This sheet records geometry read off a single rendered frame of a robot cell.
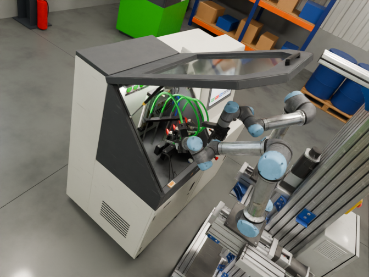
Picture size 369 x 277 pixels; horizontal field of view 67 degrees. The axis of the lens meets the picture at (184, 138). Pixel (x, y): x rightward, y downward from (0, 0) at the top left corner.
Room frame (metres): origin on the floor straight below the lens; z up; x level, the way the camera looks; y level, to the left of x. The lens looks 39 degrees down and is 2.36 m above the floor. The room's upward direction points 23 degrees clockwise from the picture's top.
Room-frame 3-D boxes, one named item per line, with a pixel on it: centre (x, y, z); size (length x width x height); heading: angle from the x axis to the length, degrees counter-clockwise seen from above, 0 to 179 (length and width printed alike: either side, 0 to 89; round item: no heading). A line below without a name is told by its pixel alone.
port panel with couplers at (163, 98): (1.84, 0.27, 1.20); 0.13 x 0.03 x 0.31; 159
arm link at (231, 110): (1.41, -0.18, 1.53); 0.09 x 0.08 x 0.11; 125
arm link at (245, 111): (1.45, -0.27, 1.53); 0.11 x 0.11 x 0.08; 35
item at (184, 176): (1.44, -0.12, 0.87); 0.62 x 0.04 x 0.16; 159
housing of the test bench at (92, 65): (2.01, 0.41, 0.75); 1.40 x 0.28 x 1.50; 159
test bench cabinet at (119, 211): (1.53, 0.13, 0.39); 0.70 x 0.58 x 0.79; 159
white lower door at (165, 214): (1.43, -0.13, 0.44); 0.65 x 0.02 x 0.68; 159
